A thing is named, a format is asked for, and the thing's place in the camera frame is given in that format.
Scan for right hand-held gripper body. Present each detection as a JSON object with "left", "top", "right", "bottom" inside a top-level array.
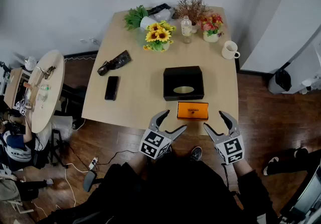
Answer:
[{"left": 214, "top": 127, "right": 245, "bottom": 166}]

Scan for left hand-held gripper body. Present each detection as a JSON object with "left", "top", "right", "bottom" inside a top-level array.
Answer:
[{"left": 138, "top": 124, "right": 174, "bottom": 161}]

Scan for orange box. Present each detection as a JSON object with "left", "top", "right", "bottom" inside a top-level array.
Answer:
[{"left": 177, "top": 101, "right": 209, "bottom": 121}]

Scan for person's left forearm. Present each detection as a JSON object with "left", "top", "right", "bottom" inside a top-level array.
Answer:
[{"left": 130, "top": 153, "right": 151, "bottom": 176}]

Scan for person's right forearm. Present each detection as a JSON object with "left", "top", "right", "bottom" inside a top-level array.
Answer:
[{"left": 232, "top": 160, "right": 254, "bottom": 178}]

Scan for person's black shoe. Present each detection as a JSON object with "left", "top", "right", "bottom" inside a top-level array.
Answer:
[{"left": 189, "top": 146, "right": 203, "bottom": 162}]

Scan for black tissue box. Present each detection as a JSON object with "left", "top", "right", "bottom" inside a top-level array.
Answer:
[{"left": 163, "top": 65, "right": 205, "bottom": 102}]

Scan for person's black clothing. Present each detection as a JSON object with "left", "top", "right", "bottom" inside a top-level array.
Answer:
[{"left": 37, "top": 151, "right": 279, "bottom": 224}]

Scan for black smartphone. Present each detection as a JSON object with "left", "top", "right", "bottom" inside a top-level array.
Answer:
[{"left": 104, "top": 75, "right": 120, "bottom": 101}]

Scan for white power strip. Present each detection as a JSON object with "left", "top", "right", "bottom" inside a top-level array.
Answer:
[{"left": 88, "top": 157, "right": 99, "bottom": 171}]

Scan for grey bin with black bag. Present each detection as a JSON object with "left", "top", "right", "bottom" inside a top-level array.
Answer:
[{"left": 267, "top": 68, "right": 302, "bottom": 95}]

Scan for dark glossy wrapper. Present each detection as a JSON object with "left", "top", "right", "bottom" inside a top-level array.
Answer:
[{"left": 97, "top": 50, "right": 132, "bottom": 77}]

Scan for white mug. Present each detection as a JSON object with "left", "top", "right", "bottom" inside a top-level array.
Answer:
[{"left": 221, "top": 40, "right": 241, "bottom": 60}]

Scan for black chair armrest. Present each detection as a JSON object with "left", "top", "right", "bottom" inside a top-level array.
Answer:
[{"left": 83, "top": 170, "right": 105, "bottom": 193}]

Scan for sunflowers in white pot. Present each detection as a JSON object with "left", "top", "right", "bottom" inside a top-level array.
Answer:
[{"left": 142, "top": 20, "right": 177, "bottom": 53}]

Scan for clear plastic bottle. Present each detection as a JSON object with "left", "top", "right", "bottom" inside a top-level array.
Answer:
[{"left": 181, "top": 15, "right": 193, "bottom": 44}]

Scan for black stand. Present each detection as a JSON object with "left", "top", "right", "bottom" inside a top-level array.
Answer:
[{"left": 48, "top": 128, "right": 69, "bottom": 169}]

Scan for red flowers in white pot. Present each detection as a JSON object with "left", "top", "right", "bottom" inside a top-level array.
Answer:
[{"left": 198, "top": 13, "right": 225, "bottom": 44}]

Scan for green plant in frosted vase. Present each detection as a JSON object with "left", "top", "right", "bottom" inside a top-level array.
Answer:
[{"left": 123, "top": 5, "right": 158, "bottom": 48}]

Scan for black plastic bag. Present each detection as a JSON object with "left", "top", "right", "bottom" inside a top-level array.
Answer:
[{"left": 146, "top": 3, "right": 177, "bottom": 22}]

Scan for round wooden side table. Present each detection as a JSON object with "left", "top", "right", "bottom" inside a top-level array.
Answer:
[{"left": 27, "top": 49, "right": 66, "bottom": 134}]

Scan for dried brown plant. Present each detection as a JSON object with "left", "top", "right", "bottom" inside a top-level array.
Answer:
[{"left": 174, "top": 0, "right": 212, "bottom": 34}]

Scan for eyeglasses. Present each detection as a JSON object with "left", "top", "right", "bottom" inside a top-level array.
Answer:
[{"left": 36, "top": 65, "right": 57, "bottom": 81}]

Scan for white teapot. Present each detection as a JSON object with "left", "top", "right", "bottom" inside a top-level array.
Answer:
[{"left": 24, "top": 56, "right": 38, "bottom": 71}]

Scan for wooden board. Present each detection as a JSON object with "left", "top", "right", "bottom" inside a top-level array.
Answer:
[{"left": 3, "top": 67, "right": 24, "bottom": 109}]

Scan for black cable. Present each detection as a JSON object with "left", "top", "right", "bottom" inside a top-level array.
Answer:
[{"left": 96, "top": 150, "right": 139, "bottom": 166}]

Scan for white cable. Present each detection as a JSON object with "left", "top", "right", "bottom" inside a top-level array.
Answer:
[{"left": 62, "top": 162, "right": 77, "bottom": 208}]

